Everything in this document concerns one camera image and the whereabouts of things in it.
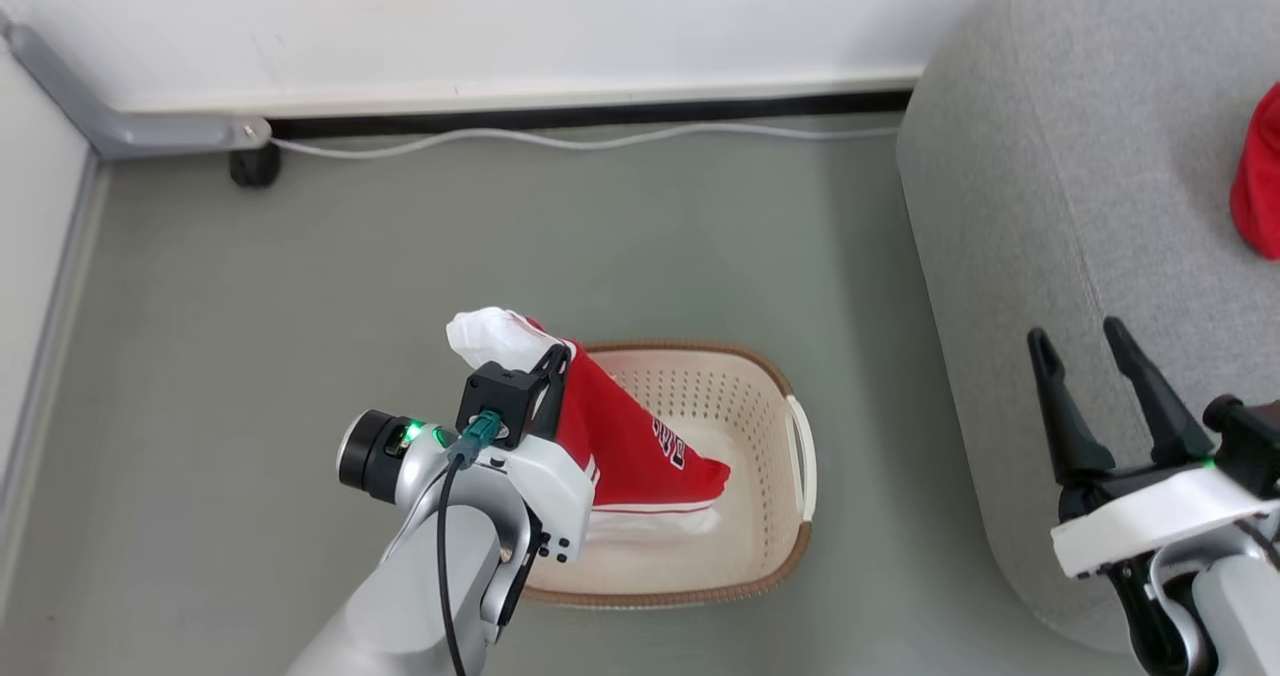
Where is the red jersey with white trim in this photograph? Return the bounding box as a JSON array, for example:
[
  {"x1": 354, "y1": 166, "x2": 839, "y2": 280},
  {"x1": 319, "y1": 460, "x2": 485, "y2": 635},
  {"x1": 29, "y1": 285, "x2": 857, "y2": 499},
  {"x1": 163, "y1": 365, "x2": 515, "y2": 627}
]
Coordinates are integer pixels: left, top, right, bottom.
[{"x1": 445, "y1": 306, "x2": 733, "y2": 543}]

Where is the black cable with teal plug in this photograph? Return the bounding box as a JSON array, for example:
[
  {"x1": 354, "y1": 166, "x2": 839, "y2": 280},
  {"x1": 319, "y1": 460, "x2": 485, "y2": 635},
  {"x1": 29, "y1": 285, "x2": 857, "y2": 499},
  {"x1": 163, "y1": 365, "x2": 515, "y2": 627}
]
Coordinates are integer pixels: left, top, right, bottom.
[{"x1": 436, "y1": 411, "x2": 503, "y2": 676}]

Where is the plain red garment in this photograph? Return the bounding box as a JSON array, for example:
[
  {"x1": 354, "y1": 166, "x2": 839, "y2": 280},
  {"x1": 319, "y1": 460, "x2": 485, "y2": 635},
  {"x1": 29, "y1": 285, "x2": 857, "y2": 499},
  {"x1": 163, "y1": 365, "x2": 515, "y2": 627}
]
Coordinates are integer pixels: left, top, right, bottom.
[{"x1": 1230, "y1": 81, "x2": 1280, "y2": 260}]

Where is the grey metal frame leg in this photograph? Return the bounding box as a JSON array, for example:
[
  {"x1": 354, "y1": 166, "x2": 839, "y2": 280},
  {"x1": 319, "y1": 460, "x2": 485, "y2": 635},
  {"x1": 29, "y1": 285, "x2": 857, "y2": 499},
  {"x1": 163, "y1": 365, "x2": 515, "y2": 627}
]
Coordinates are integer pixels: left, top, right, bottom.
[{"x1": 0, "y1": 16, "x2": 273, "y2": 162}]

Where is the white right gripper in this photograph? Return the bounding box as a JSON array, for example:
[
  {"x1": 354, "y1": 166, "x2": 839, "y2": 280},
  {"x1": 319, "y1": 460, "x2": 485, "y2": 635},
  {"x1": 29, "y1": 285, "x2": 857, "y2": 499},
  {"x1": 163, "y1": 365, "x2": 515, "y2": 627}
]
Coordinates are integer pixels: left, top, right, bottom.
[{"x1": 1027, "y1": 316, "x2": 1280, "y2": 580}]

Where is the thin white floor cable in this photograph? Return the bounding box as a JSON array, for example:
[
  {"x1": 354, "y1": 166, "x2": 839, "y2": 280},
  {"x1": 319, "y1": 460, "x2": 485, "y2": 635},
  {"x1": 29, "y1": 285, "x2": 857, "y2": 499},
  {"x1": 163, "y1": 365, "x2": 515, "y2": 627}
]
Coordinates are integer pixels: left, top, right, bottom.
[{"x1": 270, "y1": 123, "x2": 901, "y2": 160}]

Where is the small black floor foot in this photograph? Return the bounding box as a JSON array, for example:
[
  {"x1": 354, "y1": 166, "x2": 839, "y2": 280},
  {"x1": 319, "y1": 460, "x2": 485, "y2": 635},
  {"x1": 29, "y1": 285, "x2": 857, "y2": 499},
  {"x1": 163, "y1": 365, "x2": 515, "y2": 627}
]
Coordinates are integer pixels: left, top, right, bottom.
[{"x1": 228, "y1": 144, "x2": 283, "y2": 189}]

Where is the beige perforated laundry basket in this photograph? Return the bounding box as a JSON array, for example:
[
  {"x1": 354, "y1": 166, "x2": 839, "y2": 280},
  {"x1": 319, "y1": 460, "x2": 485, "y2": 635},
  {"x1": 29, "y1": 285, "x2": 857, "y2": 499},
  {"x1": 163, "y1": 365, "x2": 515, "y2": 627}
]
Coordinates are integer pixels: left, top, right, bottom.
[{"x1": 520, "y1": 341, "x2": 819, "y2": 609}]

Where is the grey fabric sofa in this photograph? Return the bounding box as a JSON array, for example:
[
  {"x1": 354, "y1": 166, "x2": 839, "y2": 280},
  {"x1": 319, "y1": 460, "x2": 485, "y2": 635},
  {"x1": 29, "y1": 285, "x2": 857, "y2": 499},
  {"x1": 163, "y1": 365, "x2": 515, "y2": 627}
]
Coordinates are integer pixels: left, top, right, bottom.
[{"x1": 897, "y1": 0, "x2": 1280, "y2": 657}]

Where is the grey skirting strip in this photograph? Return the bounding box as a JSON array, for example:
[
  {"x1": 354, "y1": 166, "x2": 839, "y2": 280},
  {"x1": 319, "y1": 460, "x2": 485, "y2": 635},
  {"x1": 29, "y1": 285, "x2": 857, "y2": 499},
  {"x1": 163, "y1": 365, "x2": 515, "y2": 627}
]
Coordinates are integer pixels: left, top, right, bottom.
[{"x1": 0, "y1": 151, "x2": 109, "y2": 607}]

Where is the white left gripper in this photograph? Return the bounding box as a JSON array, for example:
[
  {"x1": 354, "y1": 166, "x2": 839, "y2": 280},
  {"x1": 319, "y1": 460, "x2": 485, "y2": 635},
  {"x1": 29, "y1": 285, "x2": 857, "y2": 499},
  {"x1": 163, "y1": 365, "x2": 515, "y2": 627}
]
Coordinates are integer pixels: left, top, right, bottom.
[{"x1": 468, "y1": 343, "x2": 597, "y2": 567}]

